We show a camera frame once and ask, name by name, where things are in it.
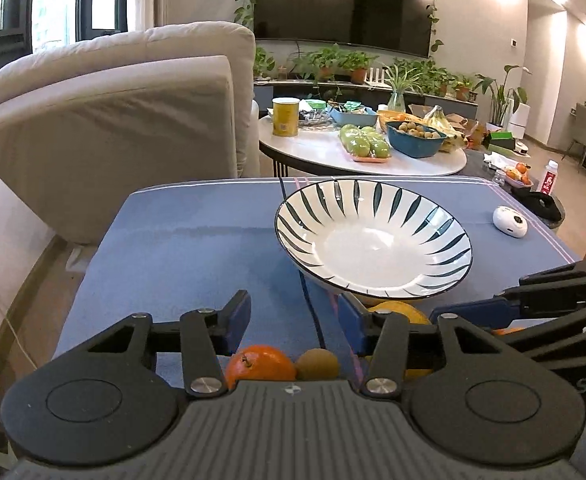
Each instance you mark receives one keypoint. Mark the orange basket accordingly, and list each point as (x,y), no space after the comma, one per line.
(388,119)

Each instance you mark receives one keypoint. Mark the black object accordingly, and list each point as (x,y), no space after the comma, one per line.
(543,205)

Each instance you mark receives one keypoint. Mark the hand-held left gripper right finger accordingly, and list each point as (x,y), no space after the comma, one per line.
(353,325)

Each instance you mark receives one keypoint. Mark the round white coffee table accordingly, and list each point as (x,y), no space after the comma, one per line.
(318,150)

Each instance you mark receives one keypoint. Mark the green potted plant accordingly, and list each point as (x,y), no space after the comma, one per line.
(263,62)
(358,74)
(323,62)
(461,91)
(433,77)

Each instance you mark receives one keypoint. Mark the green box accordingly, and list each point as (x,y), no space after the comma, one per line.
(502,136)

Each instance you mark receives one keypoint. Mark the white striped ceramic bowl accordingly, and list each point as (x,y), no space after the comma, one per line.
(373,240)

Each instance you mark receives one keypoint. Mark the wrapped green apples tray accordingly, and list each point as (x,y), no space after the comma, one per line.
(365,144)

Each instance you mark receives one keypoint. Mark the banana bunch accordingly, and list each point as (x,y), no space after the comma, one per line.
(438,117)

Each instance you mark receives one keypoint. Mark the teal plastic bowl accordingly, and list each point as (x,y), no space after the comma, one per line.
(413,146)

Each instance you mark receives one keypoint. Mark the light blue plastic basket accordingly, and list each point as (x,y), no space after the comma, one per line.
(353,118)

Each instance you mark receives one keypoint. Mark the wall television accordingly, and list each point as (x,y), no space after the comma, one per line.
(343,5)

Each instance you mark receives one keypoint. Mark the yellow lemon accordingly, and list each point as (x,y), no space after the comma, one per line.
(408,312)

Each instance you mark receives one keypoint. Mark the dark television cabinet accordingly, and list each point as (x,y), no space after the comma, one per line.
(293,89)

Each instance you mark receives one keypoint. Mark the yellow canister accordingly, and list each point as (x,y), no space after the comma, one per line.
(285,117)

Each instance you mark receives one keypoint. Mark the dark stone side table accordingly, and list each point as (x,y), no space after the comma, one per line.
(475,166)

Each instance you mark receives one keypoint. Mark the spider plant in glass vase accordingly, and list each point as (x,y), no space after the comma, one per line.
(396,102)

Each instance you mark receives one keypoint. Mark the beige recliner armchair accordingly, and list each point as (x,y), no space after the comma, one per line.
(98,125)

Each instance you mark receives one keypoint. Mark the black framed window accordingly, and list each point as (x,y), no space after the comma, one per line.
(84,0)

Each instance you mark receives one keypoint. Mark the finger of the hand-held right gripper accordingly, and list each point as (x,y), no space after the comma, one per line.
(573,330)
(478,309)

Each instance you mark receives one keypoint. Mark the grey dining chair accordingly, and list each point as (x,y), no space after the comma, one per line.
(583,127)

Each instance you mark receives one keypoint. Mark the white air purifier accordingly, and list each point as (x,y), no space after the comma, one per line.
(518,120)

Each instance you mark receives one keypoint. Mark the pile of longans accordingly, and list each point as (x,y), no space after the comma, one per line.
(418,130)

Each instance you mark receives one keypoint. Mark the orange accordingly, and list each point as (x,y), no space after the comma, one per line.
(260,366)
(508,331)

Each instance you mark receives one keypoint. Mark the white bottle with red label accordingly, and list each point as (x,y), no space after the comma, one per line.
(549,179)

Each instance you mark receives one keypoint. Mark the small white picket fence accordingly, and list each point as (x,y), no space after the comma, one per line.
(376,75)

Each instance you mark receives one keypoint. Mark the large leaf floor plant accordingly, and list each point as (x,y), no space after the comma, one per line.
(500,100)

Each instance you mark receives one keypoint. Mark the small white round device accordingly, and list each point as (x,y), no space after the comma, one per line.
(508,220)

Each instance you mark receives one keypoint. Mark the brown kiwi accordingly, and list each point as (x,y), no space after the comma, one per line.
(318,363)

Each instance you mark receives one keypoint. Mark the tray of small oranges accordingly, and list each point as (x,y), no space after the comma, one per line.
(518,175)

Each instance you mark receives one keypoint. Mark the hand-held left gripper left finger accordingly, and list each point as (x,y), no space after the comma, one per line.
(238,317)

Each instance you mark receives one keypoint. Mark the green plastic dish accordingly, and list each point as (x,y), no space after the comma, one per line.
(318,105)

